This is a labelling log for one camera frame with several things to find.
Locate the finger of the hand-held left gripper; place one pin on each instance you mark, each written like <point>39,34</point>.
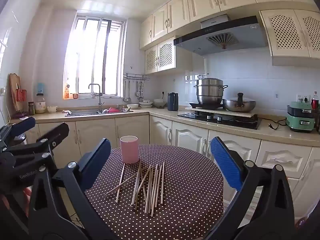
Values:
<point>23,126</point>
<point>57,132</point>

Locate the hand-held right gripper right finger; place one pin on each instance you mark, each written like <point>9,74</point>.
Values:
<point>225,162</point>

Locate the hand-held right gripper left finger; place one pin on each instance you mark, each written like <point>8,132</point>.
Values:
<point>96,165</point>

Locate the pink cup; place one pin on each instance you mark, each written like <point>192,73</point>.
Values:
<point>129,152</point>

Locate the bunch of wooden chopsticks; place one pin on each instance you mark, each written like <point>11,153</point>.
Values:
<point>153,192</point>

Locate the hanging metal utensils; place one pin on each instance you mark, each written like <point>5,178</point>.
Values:
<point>139,91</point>

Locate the small dark jar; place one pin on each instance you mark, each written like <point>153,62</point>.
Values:
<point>31,108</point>

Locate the small white bowl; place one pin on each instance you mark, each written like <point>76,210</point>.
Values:
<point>52,109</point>

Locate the clear jar with label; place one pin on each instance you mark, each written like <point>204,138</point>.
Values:
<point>40,106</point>

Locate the steel kitchen sink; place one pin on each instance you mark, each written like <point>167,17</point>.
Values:
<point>82,112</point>

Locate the orange bottle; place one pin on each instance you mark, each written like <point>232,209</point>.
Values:
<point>66,93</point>

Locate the black gas stove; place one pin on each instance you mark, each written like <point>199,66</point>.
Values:
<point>225,122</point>

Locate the wooden cutting board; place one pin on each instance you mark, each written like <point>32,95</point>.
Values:
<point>14,85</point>

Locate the light stone board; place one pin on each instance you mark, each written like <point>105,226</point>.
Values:
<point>240,113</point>

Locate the metal sink faucet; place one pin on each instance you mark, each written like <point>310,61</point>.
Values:
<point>100,97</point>

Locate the pink dish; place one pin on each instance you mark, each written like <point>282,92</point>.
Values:
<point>113,110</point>

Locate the steel wok with lid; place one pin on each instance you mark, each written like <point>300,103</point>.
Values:
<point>237,106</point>

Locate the black induction cooker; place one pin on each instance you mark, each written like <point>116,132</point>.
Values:
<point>200,105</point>

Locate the wide white bowl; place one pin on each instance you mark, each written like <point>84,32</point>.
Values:
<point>132,106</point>

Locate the steel steamer pot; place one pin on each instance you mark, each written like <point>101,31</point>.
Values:
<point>210,92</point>

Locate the stack of patterned dishes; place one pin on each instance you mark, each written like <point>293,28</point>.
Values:
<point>145,104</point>

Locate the dark blue kettle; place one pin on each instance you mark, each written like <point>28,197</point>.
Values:
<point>172,102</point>

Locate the barred kitchen window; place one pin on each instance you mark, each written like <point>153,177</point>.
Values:
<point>92,55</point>

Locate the green electric cooker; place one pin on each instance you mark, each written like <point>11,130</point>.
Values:
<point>300,120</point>

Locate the cream lattice door cabinet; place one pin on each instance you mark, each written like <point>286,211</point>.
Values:
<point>285,32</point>
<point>165,55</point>

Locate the grey range hood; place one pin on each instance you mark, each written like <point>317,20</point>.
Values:
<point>190,42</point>

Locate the cream upper cabinets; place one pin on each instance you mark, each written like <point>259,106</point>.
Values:
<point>200,2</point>

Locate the wall socket with black plug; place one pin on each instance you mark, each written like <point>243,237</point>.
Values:
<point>162,95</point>

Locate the metal wall utensil rack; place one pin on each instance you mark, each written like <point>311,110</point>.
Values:
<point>136,75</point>

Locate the wall socket with white plug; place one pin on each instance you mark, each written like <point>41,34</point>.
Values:
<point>302,98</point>

